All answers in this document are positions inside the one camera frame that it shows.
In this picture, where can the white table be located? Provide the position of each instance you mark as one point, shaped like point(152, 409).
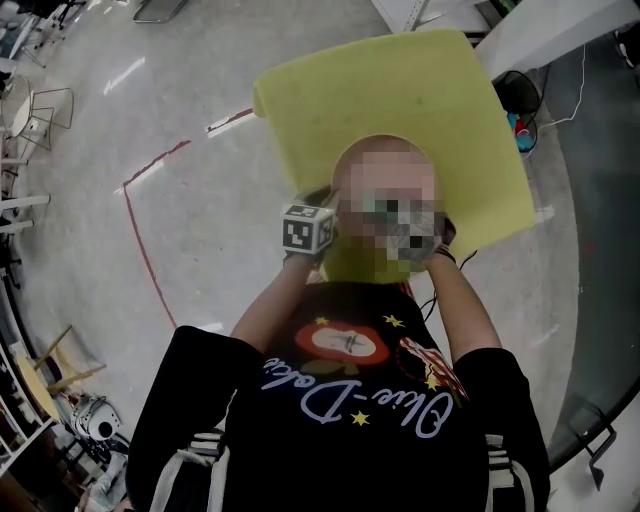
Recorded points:
point(25, 201)

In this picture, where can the black metal stand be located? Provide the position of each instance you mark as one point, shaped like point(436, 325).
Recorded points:
point(595, 460)

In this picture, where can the person's right forearm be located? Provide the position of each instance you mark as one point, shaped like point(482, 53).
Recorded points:
point(460, 310)

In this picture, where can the white metal shelf rack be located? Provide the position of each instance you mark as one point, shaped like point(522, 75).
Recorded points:
point(400, 12)

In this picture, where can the person's left forearm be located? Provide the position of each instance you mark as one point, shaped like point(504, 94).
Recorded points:
point(272, 310)

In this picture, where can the black mesh waste bin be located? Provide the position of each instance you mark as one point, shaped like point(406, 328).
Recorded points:
point(520, 90)

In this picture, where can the white mesh round chair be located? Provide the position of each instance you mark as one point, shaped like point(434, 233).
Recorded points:
point(20, 110)

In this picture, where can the blue plastic trash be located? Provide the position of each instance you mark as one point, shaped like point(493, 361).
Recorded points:
point(522, 140)

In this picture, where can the round yellow wooden stool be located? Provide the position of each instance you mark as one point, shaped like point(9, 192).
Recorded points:
point(37, 385)

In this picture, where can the red floor tape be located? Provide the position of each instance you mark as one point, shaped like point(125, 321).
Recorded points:
point(145, 255)

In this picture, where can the metal chair frame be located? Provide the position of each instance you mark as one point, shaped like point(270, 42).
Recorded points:
point(160, 15)

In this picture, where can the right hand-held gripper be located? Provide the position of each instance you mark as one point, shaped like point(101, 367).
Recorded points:
point(449, 235)

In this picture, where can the large pink plate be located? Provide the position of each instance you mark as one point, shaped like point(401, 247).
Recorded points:
point(385, 142)

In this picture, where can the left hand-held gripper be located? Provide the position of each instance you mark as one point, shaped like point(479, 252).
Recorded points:
point(302, 232)

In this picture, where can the white storage shelf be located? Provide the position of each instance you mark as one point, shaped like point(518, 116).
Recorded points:
point(20, 425)

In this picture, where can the white round appliance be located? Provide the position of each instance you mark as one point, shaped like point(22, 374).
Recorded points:
point(97, 417)

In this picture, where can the person's black printed shirt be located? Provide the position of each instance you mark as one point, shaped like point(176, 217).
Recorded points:
point(325, 450)

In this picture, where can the green tablecloth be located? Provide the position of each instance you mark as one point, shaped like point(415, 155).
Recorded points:
point(400, 85)

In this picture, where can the person's red checkered trousers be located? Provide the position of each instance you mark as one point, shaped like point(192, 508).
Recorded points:
point(405, 289)

